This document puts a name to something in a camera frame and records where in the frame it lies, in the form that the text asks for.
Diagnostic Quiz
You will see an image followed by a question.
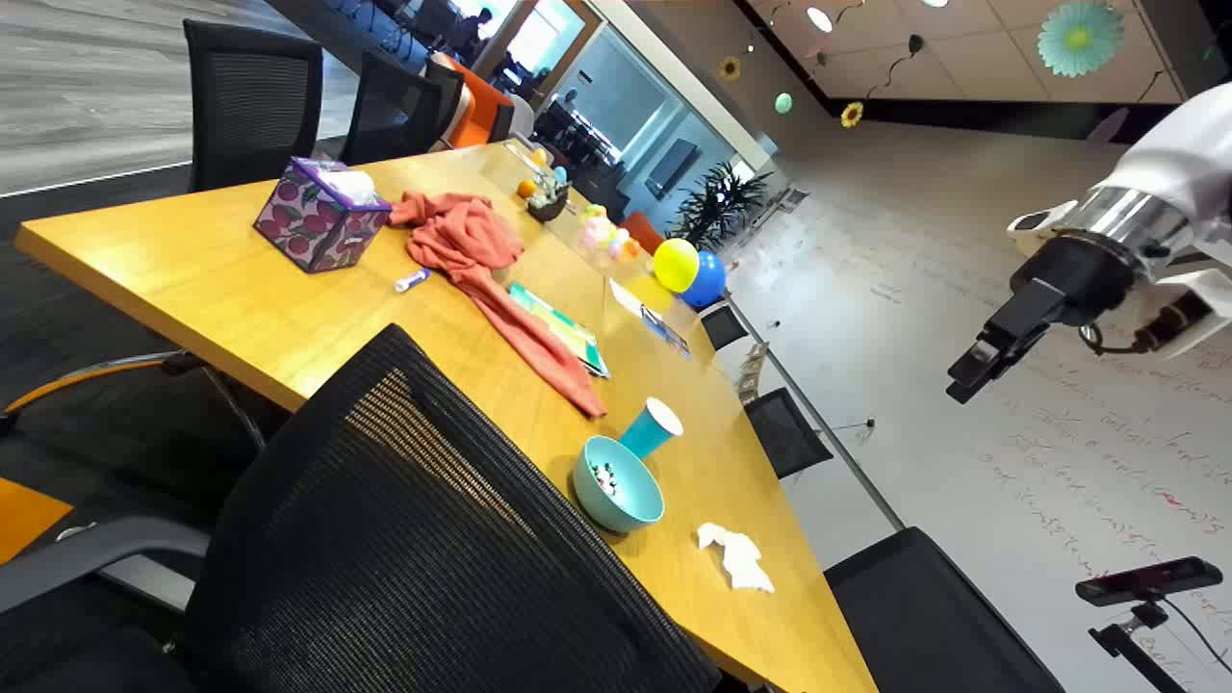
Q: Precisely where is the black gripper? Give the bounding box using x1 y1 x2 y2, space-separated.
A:
944 230 1144 408

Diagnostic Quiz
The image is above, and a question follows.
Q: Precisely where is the orange sweatshirt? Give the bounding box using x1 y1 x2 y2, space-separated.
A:
382 187 609 425

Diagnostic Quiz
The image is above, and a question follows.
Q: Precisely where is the red chair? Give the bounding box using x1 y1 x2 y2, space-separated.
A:
626 208 667 258

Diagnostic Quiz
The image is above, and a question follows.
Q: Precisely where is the orange chair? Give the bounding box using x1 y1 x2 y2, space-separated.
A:
427 51 516 150

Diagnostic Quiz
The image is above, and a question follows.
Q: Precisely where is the black mesh office chair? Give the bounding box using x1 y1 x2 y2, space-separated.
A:
0 321 724 693

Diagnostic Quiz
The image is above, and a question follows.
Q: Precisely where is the chair with wooden armrest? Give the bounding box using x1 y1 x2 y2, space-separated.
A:
0 348 275 530

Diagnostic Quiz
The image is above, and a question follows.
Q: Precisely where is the blue ball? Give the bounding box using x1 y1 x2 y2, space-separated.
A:
678 249 732 314

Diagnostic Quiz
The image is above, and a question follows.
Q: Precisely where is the teal paper flower decoration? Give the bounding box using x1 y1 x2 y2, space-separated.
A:
1035 0 1134 82

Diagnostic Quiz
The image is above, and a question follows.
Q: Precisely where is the green potted plant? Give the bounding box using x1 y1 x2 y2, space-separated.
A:
670 163 808 248

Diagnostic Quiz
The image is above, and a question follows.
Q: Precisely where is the yellow ball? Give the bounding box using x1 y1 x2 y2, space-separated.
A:
649 235 705 295

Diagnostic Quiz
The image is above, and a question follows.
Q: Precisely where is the blue patterned packet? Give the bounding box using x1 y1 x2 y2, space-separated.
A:
635 303 692 359

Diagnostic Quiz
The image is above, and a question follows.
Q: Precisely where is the white crumpled tissue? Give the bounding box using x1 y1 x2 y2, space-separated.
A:
692 521 780 598

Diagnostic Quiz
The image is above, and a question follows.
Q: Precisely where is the teal paper cup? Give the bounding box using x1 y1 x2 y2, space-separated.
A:
615 394 691 463

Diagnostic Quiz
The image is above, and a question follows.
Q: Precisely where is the teal bowl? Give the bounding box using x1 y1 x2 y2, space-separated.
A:
570 430 670 538

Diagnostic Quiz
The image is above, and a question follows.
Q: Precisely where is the pastel toy pile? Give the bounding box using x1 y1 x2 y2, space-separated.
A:
570 202 649 268

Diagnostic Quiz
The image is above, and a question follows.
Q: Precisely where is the colourful picture book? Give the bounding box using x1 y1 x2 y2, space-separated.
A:
501 280 615 383

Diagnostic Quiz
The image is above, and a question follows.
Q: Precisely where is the small black bowl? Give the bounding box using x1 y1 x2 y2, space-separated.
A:
524 180 574 229

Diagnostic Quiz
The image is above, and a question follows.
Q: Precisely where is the purple patterned tissue box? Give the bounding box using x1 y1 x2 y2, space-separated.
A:
251 154 395 276

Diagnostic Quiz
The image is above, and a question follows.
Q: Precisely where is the blue sofa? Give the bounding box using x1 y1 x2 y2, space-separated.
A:
275 0 436 76

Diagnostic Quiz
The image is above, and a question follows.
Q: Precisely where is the orange seat cushion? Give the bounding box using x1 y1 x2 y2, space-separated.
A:
0 474 78 565

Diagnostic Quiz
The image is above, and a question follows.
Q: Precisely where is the black stereo camera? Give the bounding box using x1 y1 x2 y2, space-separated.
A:
1075 553 1227 614

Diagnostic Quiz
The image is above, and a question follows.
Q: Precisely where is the black camera tripod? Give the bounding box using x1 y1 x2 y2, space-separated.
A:
1091 602 1190 693

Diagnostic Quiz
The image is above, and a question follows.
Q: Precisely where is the dark wall screen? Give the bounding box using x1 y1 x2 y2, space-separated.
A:
644 134 705 204

